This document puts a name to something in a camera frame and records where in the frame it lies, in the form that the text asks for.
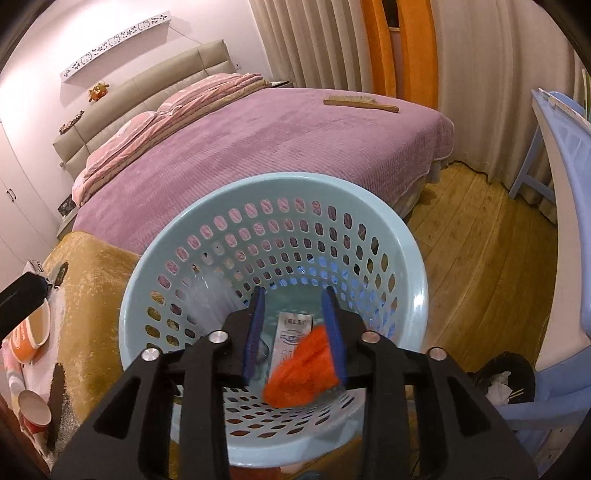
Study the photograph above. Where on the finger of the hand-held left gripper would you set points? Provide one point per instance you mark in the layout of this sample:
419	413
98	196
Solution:
23	300

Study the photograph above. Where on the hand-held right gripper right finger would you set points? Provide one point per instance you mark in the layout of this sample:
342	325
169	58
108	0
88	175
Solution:
333	337

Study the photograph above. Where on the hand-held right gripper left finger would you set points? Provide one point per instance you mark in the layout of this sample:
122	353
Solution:
253	337

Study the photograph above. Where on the small printed carton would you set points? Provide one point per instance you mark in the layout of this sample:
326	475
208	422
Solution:
36	268

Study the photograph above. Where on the orange bottle white cap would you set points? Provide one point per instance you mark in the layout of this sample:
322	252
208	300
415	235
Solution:
25	346

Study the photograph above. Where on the orange cloth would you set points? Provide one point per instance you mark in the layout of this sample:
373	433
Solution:
300	369

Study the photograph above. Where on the light blue plastic basket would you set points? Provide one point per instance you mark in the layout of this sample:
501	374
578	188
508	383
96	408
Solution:
295	183

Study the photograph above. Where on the black trash bin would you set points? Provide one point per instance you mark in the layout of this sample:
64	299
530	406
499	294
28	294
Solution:
519	367

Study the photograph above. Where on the white printed packet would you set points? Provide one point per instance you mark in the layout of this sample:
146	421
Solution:
291	337

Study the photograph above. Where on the clear plastic wrapper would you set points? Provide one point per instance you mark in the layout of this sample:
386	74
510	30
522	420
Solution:
212	300

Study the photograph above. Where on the white wardrobe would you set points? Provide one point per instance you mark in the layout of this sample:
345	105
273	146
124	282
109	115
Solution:
18	221

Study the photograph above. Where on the yellow printed blanket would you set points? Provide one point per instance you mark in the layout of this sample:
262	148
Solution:
101	277

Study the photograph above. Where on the grey nightstand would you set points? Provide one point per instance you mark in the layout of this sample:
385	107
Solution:
67	226

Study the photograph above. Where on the red paper cup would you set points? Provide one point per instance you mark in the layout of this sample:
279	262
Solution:
34	406

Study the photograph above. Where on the small brown headboard ornament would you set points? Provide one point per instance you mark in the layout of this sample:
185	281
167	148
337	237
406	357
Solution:
71	122

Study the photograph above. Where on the purple bed cover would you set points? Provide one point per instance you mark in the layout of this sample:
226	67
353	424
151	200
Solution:
254	147

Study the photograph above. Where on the pink folded quilt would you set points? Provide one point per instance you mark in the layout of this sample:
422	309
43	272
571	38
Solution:
138	134

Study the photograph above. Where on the orange plush toy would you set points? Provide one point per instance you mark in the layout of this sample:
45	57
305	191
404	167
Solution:
99	91

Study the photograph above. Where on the wooden bed brush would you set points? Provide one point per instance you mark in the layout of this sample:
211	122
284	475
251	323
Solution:
355	102

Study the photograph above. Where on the white board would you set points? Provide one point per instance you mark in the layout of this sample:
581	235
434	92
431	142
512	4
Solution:
561	230

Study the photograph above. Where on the wooden nightstand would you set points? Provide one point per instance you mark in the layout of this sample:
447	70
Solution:
280	83

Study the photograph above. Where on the beige upholstered headboard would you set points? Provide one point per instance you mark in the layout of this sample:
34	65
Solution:
152	78

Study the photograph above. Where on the orange curtain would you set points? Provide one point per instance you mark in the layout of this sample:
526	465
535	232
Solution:
376	46
418	55

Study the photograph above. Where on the beige curtain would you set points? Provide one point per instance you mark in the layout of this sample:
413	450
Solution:
314	41
498	92

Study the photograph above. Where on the blue plastic chair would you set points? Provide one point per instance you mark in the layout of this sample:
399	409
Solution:
577	152

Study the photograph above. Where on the white patterned wall shelf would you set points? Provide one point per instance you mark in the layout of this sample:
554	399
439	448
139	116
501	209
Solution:
115	39

